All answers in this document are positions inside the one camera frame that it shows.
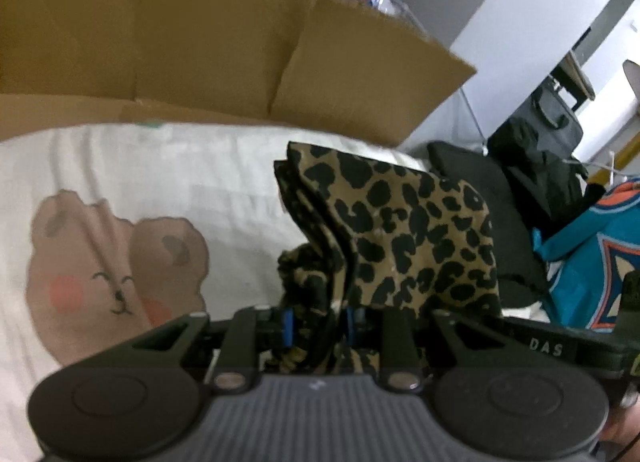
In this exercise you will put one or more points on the black folded clothes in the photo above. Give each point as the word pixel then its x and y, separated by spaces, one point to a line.
pixel 490 202

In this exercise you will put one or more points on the brown cardboard box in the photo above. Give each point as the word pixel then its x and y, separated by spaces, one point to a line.
pixel 200 41

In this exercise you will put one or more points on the teal sports jersey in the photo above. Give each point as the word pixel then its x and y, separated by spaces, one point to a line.
pixel 595 262

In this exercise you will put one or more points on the black bag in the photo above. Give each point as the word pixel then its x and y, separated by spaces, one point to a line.
pixel 545 166

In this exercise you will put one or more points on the white bear print blanket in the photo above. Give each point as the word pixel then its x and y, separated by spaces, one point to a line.
pixel 150 202

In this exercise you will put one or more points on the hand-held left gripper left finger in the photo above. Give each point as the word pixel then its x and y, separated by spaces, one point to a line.
pixel 287 328

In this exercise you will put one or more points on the leopard print garment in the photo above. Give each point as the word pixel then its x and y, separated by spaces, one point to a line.
pixel 410 237

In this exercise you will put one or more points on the dark suitcase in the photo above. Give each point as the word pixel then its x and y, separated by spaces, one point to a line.
pixel 557 114

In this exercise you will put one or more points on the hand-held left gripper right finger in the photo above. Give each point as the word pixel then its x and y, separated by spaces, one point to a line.
pixel 350 326

